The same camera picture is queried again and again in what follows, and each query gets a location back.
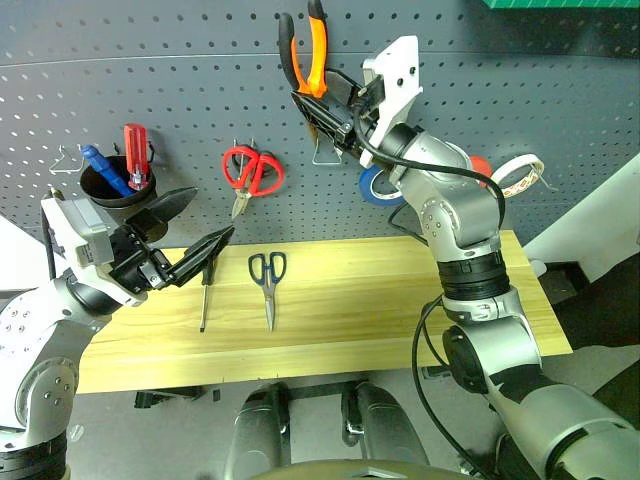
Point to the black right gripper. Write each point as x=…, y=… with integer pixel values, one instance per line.
x=361, y=132

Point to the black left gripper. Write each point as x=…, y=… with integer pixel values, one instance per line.
x=132, y=260

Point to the orange and black pliers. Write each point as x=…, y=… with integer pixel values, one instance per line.
x=317, y=50

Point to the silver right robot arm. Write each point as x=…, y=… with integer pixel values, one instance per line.
x=465, y=215

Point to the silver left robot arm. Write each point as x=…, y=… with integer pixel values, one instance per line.
x=35, y=350

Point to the blue tape roll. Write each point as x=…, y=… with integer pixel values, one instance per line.
x=365, y=189

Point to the grey perforated pegboard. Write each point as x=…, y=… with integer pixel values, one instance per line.
x=190, y=90

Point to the red tape roll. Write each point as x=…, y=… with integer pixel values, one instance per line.
x=480, y=165

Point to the white tape roll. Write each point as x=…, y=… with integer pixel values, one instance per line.
x=525, y=161

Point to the black round tool cup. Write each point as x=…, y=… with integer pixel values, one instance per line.
x=107, y=195

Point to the blue and black scissors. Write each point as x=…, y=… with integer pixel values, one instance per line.
x=269, y=295

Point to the dark grey robot leg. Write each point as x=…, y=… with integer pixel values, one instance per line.
x=257, y=435
x=385, y=430

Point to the green cutting mat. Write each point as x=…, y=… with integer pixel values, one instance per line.
x=560, y=4

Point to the white slanted panel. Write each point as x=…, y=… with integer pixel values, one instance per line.
x=590, y=230

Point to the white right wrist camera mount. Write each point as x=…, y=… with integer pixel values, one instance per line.
x=400, y=75

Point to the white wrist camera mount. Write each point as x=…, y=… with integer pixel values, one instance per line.
x=400, y=75
x=80, y=235

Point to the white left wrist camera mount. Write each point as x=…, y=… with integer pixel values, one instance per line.
x=80, y=235

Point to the black table frame bracket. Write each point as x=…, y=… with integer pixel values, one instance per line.
x=165, y=397

